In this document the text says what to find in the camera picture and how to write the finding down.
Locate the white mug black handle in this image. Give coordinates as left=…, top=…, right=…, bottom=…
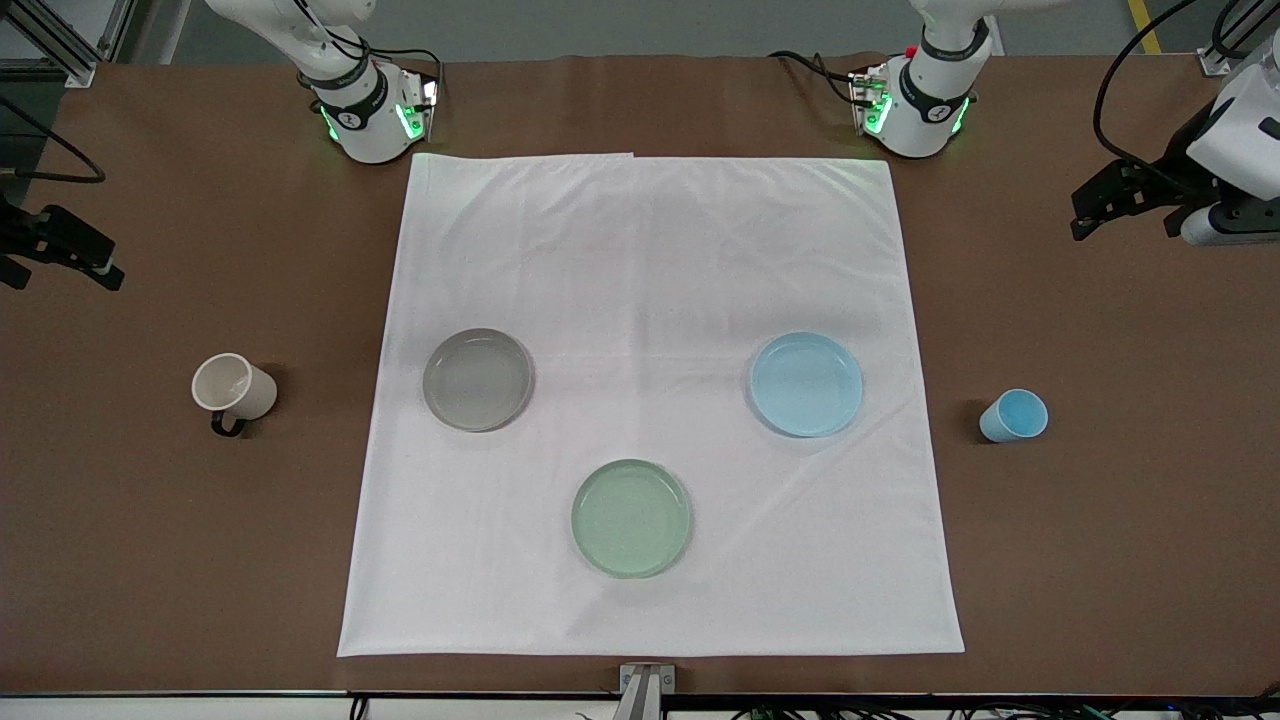
left=191, top=353, right=278, bottom=438

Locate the blue cup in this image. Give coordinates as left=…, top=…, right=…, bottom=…
left=978, top=389, right=1049, bottom=444

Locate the blue round plate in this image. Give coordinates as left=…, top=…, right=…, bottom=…
left=749, top=331, right=864, bottom=439

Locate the gray round plate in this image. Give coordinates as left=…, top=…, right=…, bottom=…
left=421, top=328, right=535, bottom=433

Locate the green round plate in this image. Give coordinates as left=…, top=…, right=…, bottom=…
left=571, top=459, right=694, bottom=579

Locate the silver left base connector box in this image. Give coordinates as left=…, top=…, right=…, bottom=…
left=848, top=64, right=893, bottom=138

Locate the silver base connector box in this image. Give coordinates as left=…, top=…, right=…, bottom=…
left=395, top=68, right=442, bottom=143
left=848, top=64, right=893, bottom=138

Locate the silver right base connector box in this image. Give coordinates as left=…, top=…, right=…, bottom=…
left=395, top=68, right=442, bottom=143

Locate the white square cloth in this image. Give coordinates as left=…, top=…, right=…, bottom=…
left=337, top=152, right=966, bottom=658

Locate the aluminium frame profile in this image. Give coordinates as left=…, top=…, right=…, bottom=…
left=1198, top=0, right=1280, bottom=77
left=0, top=0, right=101, bottom=87

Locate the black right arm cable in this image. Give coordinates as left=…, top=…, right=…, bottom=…
left=0, top=93, right=107, bottom=186

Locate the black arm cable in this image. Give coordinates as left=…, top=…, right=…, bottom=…
left=0, top=93, right=107, bottom=186
left=1092, top=0, right=1201, bottom=173

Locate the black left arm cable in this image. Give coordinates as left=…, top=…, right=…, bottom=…
left=1092, top=0, right=1201, bottom=173

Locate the black left base cable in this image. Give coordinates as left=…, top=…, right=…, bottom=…
left=767, top=49, right=863, bottom=107

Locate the black base cable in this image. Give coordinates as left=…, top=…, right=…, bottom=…
left=767, top=49, right=863, bottom=107
left=372, top=44, right=446, bottom=101

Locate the black right base cable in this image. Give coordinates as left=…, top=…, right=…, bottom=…
left=372, top=44, right=446, bottom=101

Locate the aluminium table edge bracket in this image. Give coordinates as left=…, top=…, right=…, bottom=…
left=617, top=663, right=677, bottom=720

